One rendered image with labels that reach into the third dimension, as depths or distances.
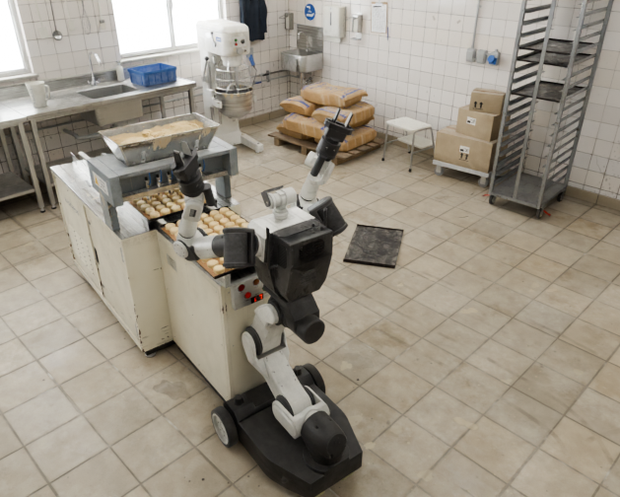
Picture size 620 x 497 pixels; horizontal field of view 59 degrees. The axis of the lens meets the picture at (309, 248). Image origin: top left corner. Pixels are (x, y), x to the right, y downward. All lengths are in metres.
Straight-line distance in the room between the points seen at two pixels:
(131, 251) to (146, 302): 0.34
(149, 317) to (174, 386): 0.42
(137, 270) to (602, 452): 2.54
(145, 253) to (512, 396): 2.14
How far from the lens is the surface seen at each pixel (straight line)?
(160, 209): 3.09
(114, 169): 2.96
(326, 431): 2.49
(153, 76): 5.97
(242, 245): 2.05
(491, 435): 3.09
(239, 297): 2.55
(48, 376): 3.58
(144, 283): 3.17
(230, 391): 2.91
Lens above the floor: 2.21
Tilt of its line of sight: 30 degrees down
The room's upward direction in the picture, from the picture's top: straight up
